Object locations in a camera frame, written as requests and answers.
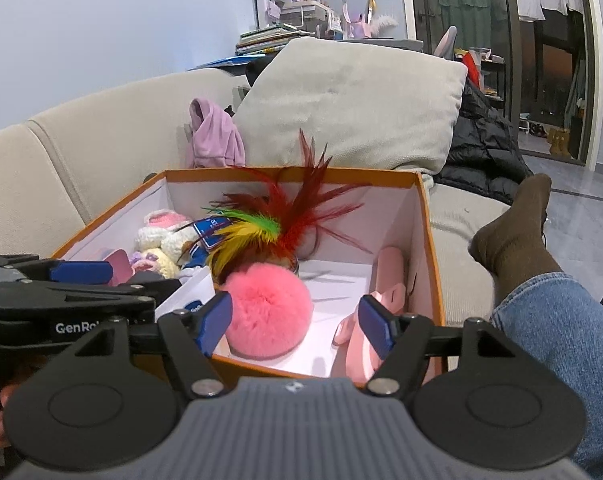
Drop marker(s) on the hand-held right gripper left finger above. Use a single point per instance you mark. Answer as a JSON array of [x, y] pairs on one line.
[[214, 322]]

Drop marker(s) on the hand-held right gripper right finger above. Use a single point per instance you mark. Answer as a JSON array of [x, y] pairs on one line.
[[376, 327]]

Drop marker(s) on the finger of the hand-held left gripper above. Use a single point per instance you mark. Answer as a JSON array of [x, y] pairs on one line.
[[81, 300], [81, 272]]

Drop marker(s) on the small white box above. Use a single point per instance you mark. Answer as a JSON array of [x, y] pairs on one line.
[[191, 287]]

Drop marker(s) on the small pink purse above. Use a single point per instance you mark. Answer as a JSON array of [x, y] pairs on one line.
[[356, 366]]

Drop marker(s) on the pink fluffy pompom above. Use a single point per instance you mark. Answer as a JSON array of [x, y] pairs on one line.
[[271, 310]]

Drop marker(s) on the blue white plush doll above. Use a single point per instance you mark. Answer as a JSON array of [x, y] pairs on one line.
[[195, 257]]

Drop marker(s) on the yellow purple crochet toy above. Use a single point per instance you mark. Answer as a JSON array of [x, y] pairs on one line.
[[159, 260]]

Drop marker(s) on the white pink crochet bunny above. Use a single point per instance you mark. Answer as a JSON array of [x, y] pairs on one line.
[[156, 235]]

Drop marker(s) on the blue card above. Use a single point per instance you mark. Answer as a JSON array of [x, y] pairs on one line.
[[206, 232]]

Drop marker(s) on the colourful feather toy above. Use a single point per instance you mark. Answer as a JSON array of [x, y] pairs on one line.
[[261, 227]]

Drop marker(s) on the orange cardboard box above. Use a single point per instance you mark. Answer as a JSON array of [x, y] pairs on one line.
[[406, 220]]

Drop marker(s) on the beige sofa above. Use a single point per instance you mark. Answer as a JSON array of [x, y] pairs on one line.
[[81, 170]]

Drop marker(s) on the dark brown object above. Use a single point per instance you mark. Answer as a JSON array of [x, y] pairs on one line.
[[150, 178]]

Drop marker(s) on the person's brown socked foot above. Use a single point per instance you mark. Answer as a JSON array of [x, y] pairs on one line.
[[516, 240]]

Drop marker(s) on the person's right leg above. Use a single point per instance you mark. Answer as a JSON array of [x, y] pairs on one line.
[[546, 340]]

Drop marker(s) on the lilac garment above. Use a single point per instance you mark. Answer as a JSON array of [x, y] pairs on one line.
[[214, 135]]

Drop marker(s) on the black down jacket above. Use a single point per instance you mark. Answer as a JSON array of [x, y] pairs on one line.
[[481, 155]]

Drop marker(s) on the beige cushion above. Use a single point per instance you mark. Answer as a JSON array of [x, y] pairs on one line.
[[351, 105]]

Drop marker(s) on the blue folder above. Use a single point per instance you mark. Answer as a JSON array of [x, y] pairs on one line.
[[221, 62]]

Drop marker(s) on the brown boots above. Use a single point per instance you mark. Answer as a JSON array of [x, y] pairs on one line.
[[559, 142]]

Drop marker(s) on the metal shelf rack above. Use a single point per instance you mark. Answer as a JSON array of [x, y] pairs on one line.
[[494, 85]]

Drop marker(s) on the red garment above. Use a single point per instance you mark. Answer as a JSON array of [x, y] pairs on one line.
[[471, 70]]

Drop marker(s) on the stack of books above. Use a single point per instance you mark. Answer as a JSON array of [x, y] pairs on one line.
[[266, 40]]

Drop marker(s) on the grey office chair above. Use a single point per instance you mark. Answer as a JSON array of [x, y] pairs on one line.
[[446, 42]]

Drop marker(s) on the pink bag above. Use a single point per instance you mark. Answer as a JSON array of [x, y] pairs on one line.
[[354, 27]]

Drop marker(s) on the white feather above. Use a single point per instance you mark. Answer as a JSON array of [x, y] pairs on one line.
[[384, 25]]

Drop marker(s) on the white drawer organiser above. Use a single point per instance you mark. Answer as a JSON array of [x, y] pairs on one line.
[[301, 15]]

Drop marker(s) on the white monitor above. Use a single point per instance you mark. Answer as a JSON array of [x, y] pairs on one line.
[[260, 5]]

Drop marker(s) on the glass sliding door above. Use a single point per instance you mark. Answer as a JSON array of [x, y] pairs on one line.
[[589, 85]]

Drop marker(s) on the white hanging laundry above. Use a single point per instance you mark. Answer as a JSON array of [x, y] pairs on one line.
[[529, 2]]

